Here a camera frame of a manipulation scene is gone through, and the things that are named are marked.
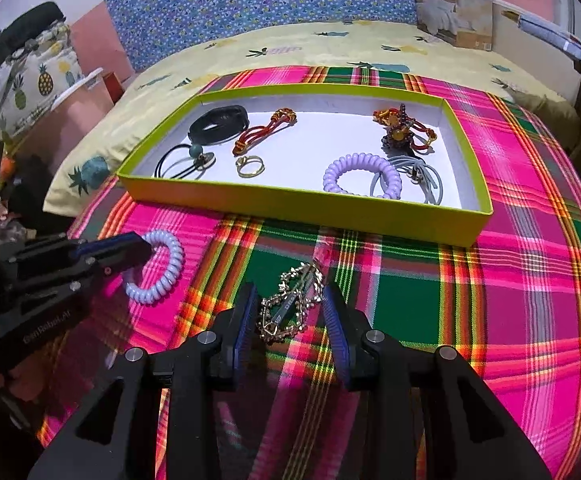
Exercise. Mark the grey striped ironing board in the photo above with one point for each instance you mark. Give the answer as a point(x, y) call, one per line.
point(547, 32)

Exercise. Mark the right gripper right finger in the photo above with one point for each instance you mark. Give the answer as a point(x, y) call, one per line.
point(346, 327)

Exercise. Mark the black bag on top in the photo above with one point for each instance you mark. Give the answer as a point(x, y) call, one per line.
point(28, 26)

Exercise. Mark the pink plaid table cloth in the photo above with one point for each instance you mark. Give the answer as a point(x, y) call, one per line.
point(511, 302)

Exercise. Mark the yellow pineapple bed sheet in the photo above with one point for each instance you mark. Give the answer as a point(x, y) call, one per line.
point(362, 52)

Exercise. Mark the white pineapple tote bag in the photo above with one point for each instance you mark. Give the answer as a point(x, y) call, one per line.
point(34, 76)

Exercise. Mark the bedding set package box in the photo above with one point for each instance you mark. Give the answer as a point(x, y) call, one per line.
point(463, 23)

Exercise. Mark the black fitness band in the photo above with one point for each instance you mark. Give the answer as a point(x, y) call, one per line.
point(218, 125)

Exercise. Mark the pink bedside cabinet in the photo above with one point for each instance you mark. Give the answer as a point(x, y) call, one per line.
point(72, 116)

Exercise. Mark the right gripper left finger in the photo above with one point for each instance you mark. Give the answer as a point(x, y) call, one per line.
point(235, 327)

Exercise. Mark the yellow-green shallow box tray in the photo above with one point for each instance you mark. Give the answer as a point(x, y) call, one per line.
point(333, 121)

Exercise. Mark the gold rhinestone hair clip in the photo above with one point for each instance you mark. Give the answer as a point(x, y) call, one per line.
point(284, 314)

